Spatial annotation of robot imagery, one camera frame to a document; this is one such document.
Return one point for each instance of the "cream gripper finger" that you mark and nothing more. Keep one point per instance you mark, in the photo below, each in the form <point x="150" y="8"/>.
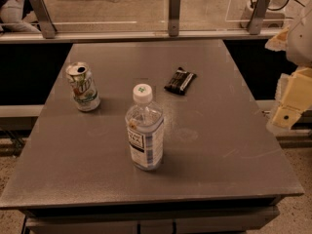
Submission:
<point x="279" y="41"/>
<point x="293" y="97"/>

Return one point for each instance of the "clear blue-label plastic bottle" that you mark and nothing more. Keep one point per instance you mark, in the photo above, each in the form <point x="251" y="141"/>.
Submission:
<point x="145" y="129"/>

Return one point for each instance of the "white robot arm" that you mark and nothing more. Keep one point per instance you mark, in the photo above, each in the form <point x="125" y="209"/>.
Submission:
<point x="299" y="48"/>

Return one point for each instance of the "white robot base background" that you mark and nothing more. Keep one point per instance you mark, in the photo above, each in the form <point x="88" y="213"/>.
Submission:
<point x="274" y="17"/>

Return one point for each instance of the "black snack wrapper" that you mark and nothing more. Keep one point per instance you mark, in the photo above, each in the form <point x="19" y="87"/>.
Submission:
<point x="180" y="82"/>

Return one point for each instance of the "open 7up soda can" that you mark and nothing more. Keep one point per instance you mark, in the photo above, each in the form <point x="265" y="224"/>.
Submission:
<point x="84" y="90"/>

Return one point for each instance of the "person in light trousers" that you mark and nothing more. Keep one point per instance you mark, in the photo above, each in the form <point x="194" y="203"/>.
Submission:
<point x="11" y="12"/>

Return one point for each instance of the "metal barrier rail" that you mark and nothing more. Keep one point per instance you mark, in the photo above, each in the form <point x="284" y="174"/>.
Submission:
<point x="89" y="37"/>

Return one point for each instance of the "right metal rail bracket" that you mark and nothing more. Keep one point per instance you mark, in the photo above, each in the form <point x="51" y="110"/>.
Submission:
<point x="256" y="21"/>

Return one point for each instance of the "metal rail bracket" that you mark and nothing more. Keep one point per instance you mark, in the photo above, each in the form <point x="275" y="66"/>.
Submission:
<point x="173" y="20"/>
<point x="256" y="21"/>
<point x="47" y="28"/>

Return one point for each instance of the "middle metal rail bracket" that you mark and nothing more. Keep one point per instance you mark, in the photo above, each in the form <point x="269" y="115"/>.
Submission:
<point x="173" y="20"/>

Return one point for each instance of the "left metal rail bracket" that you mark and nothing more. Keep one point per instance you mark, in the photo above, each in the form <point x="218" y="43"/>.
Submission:
<point x="47" y="28"/>

